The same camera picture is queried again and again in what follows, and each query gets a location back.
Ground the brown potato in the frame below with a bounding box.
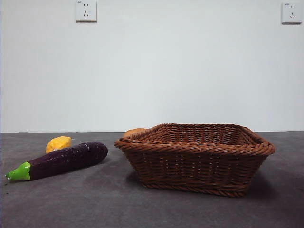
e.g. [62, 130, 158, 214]
[123, 128, 149, 138]

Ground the brown wicker basket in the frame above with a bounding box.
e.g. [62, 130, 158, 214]
[114, 123, 277, 198]

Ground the purple eggplant with green stem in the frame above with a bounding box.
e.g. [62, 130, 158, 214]
[5, 141, 109, 183]

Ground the yellow toy vegetable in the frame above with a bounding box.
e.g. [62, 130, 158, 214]
[45, 135, 72, 154]

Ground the white wall socket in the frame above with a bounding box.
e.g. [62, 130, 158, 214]
[76, 0, 97, 23]
[281, 2, 302, 24]

